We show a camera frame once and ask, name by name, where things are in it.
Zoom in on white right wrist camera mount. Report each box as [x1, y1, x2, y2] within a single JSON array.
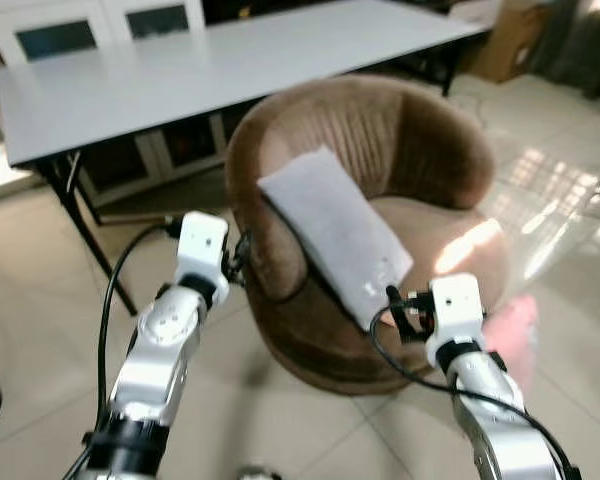
[[426, 274, 485, 372]]

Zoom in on brown round velvet sofa chair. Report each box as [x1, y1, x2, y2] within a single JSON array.
[[225, 74, 512, 397]]

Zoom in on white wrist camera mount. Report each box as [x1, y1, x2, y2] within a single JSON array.
[[174, 211, 231, 307], [426, 274, 485, 372]]

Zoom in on pink pillow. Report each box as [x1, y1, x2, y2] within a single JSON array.
[[479, 294, 540, 393]]

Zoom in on dark grey curtain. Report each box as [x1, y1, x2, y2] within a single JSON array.
[[533, 0, 600, 113]]

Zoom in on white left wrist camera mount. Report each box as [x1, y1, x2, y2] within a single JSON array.
[[174, 211, 231, 307]]

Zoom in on white cabinet with glass doors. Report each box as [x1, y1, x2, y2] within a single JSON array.
[[0, 0, 231, 206]]

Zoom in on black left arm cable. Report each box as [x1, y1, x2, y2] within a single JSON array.
[[64, 221, 181, 480]]

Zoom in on brown cardboard box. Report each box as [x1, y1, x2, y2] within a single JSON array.
[[468, 0, 553, 85]]

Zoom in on light grey rectangular pillow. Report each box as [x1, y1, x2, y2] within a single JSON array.
[[257, 147, 415, 332]]

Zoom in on white folding table black legs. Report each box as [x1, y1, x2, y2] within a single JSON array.
[[0, 0, 492, 317]]

